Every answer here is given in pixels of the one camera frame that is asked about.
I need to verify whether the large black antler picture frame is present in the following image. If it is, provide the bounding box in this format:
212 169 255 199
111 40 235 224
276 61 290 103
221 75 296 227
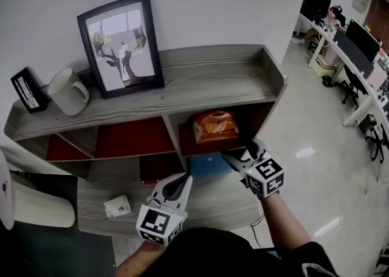
76 0 165 100

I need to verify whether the blue book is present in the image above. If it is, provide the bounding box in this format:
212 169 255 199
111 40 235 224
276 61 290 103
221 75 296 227
188 152 233 178

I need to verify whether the black office chair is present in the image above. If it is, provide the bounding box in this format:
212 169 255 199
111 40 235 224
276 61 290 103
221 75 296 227
364 114 389 164
334 66 368 109

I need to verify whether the person's black shirt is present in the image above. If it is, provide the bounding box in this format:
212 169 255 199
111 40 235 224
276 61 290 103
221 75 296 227
142 227 338 277

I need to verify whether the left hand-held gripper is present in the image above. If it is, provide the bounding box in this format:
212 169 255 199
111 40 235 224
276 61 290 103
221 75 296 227
135 171 195 247

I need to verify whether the black monitor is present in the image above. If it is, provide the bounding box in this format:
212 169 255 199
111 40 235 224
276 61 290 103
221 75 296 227
345 18 382 64
303 0 332 24

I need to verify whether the small black picture frame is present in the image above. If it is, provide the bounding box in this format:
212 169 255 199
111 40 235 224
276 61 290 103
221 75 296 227
10 67 51 114

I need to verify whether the person's left forearm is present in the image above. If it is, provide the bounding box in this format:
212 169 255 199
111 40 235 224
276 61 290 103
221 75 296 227
114 239 165 277

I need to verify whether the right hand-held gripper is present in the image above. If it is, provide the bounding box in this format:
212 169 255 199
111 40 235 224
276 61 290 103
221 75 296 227
219 137 286 199

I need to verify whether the thin black cable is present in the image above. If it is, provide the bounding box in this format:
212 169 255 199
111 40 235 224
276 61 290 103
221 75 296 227
249 213 274 249

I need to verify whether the grey wooden desk with shelves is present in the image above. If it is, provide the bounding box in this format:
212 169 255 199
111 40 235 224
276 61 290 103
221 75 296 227
3 44 288 185

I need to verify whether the person's right forearm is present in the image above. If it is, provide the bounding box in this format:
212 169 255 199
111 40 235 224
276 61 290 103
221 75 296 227
256 192 312 251

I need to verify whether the white tissues pack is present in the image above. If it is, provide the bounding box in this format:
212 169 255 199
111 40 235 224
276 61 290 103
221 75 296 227
103 194 132 218

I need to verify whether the dark red book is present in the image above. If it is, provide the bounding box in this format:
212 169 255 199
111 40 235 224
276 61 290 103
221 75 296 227
139 156 186 185

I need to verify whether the white round ribbed table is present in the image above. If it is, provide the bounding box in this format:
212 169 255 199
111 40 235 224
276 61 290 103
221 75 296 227
0 148 77 230

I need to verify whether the white mug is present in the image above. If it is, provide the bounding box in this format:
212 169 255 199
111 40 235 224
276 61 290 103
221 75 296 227
47 67 91 117

